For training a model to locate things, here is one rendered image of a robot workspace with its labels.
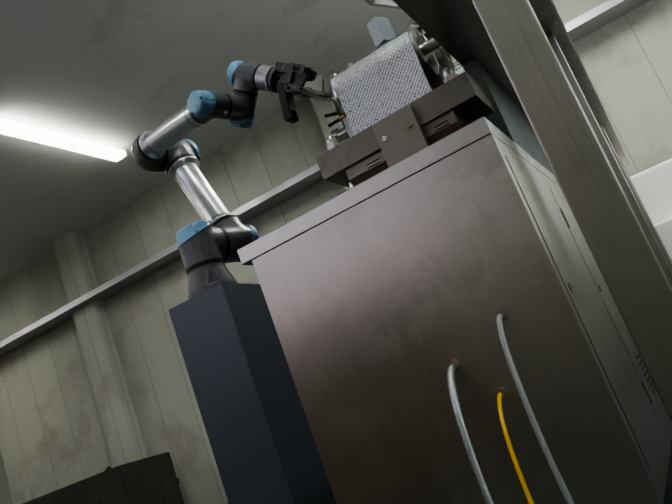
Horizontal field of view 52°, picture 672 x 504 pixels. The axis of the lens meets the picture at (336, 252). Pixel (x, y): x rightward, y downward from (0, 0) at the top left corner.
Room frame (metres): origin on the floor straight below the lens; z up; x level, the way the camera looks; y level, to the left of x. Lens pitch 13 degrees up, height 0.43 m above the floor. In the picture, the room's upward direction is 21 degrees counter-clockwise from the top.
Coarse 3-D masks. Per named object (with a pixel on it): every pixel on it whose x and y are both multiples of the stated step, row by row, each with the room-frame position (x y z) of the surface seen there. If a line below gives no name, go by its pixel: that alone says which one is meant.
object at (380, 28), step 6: (372, 18) 2.21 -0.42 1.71; (378, 18) 2.21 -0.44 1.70; (384, 18) 2.23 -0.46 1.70; (372, 24) 2.22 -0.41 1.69; (378, 24) 2.21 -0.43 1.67; (384, 24) 2.23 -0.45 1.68; (390, 24) 2.25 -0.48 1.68; (372, 30) 2.23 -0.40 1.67; (378, 30) 2.21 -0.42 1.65; (384, 30) 2.22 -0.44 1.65; (390, 30) 2.24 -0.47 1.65; (372, 36) 2.24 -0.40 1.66; (378, 36) 2.22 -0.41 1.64; (384, 36) 2.21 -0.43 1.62; (390, 36) 2.23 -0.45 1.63; (378, 42) 2.23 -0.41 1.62; (384, 42) 2.22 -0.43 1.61
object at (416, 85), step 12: (420, 72) 1.61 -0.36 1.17; (396, 84) 1.63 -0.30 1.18; (408, 84) 1.62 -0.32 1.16; (420, 84) 1.61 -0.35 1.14; (384, 96) 1.65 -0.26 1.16; (396, 96) 1.64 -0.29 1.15; (408, 96) 1.63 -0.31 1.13; (420, 96) 1.62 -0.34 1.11; (360, 108) 1.68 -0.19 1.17; (372, 108) 1.67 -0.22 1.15; (384, 108) 1.66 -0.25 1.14; (396, 108) 1.64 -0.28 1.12; (348, 120) 1.70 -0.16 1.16; (360, 120) 1.69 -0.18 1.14; (372, 120) 1.67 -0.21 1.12
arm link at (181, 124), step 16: (192, 96) 1.76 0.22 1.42; (208, 96) 1.76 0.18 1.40; (224, 96) 1.81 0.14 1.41; (176, 112) 1.87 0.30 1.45; (192, 112) 1.78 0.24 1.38; (208, 112) 1.78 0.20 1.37; (224, 112) 1.82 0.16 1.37; (160, 128) 1.91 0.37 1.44; (176, 128) 1.87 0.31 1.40; (192, 128) 1.86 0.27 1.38; (144, 144) 1.97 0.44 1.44; (160, 144) 1.95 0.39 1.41; (144, 160) 2.02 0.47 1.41; (160, 160) 2.07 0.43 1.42
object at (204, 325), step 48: (240, 288) 1.91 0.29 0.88; (192, 336) 1.89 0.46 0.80; (240, 336) 1.84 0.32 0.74; (192, 384) 1.91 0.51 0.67; (240, 384) 1.85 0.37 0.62; (288, 384) 1.98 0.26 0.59; (240, 432) 1.87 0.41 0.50; (288, 432) 1.90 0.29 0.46; (240, 480) 1.88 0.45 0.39; (288, 480) 1.83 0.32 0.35
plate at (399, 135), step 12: (408, 108) 1.41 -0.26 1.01; (384, 120) 1.44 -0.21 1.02; (396, 120) 1.43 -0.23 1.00; (408, 120) 1.42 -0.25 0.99; (384, 132) 1.44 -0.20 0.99; (396, 132) 1.43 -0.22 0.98; (408, 132) 1.42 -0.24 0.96; (420, 132) 1.41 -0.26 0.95; (384, 144) 1.45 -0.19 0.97; (396, 144) 1.44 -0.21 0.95; (408, 144) 1.43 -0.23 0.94; (420, 144) 1.42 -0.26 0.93; (384, 156) 1.45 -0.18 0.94; (396, 156) 1.44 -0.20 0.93; (408, 156) 1.43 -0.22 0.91
